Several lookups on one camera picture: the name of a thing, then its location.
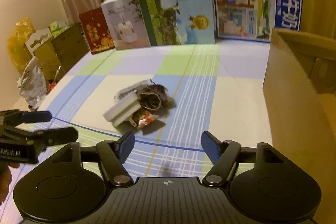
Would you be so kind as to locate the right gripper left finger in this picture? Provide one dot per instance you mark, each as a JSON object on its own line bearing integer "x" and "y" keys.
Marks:
{"x": 124, "y": 145}

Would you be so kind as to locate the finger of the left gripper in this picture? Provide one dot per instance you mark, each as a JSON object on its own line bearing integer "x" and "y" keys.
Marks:
{"x": 17, "y": 117}
{"x": 55, "y": 136}

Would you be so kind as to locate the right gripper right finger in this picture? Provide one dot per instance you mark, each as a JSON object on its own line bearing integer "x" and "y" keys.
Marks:
{"x": 211, "y": 146}

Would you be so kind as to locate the white square night light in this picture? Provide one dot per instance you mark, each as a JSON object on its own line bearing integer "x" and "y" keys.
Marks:
{"x": 123, "y": 110}

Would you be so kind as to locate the red snack packet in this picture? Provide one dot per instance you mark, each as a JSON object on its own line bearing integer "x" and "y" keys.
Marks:
{"x": 142, "y": 118}

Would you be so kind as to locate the dark purple sock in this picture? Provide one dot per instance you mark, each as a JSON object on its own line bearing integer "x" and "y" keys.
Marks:
{"x": 153, "y": 97}

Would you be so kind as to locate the grey sachet packet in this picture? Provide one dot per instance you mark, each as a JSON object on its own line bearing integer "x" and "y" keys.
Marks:
{"x": 135, "y": 87}

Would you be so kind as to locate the person left hand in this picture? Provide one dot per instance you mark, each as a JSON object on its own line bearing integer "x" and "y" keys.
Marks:
{"x": 6, "y": 179}

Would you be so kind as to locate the crumpled silver bag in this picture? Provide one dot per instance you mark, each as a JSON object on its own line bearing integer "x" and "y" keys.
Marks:
{"x": 32, "y": 84}

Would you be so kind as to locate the checked bed sheet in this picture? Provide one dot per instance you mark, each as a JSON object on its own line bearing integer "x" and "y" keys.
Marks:
{"x": 215, "y": 88}

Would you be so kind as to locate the brown cartons pile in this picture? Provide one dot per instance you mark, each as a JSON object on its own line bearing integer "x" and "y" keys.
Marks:
{"x": 57, "y": 55}

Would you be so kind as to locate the yellow plastic bag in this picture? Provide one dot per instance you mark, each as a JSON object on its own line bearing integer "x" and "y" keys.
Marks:
{"x": 16, "y": 44}

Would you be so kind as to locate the green tissue packs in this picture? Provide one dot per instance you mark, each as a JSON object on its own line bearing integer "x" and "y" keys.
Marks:
{"x": 58, "y": 26}

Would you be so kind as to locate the brown cardboard box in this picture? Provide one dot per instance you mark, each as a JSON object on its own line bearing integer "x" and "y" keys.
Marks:
{"x": 299, "y": 91}

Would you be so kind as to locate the red gift box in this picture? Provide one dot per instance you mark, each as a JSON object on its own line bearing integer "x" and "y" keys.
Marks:
{"x": 96, "y": 31}

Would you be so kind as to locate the white humidifier box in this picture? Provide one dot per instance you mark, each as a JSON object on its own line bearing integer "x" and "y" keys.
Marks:
{"x": 125, "y": 23}

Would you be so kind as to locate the blue milk carton box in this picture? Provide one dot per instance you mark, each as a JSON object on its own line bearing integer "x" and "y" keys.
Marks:
{"x": 255, "y": 19}

